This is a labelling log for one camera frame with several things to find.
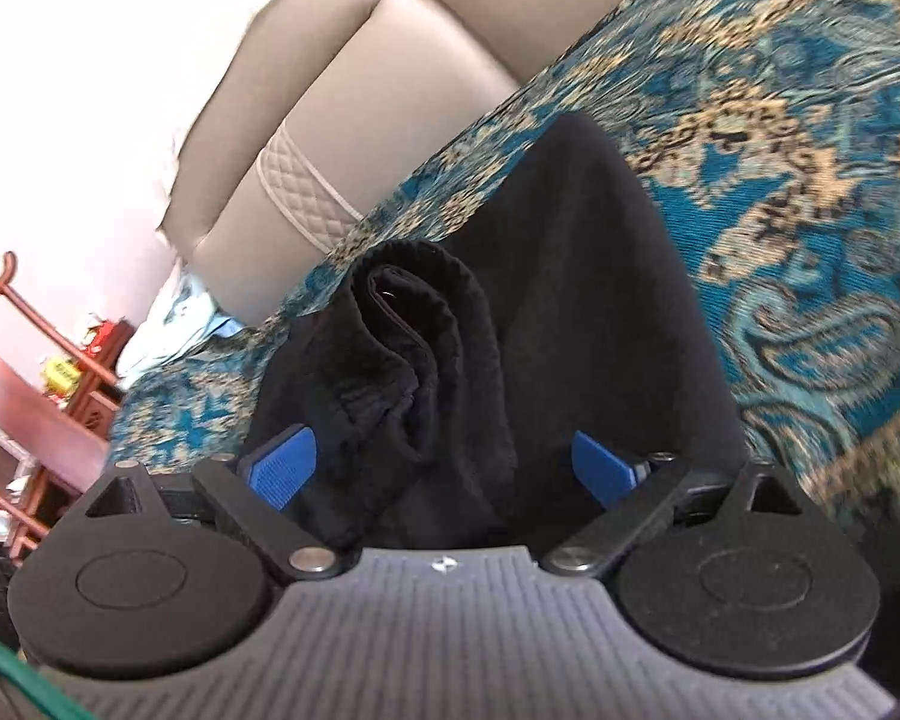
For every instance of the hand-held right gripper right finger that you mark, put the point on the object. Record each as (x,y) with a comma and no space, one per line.
(600,469)

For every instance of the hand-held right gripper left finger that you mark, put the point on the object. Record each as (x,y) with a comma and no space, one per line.
(281,469)

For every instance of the black pants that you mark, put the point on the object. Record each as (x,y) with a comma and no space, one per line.
(570,277)

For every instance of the light blue cloth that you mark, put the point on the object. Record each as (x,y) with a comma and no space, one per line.
(180,322)

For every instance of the small yellow packet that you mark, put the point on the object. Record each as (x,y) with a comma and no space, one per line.
(61,375)

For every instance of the red wooden chair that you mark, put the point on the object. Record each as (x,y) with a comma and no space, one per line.
(22,397)

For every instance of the teal gold patterned blanket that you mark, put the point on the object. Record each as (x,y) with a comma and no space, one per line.
(795,202)

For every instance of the beige leather sofa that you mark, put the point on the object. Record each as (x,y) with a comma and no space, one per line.
(420,30)

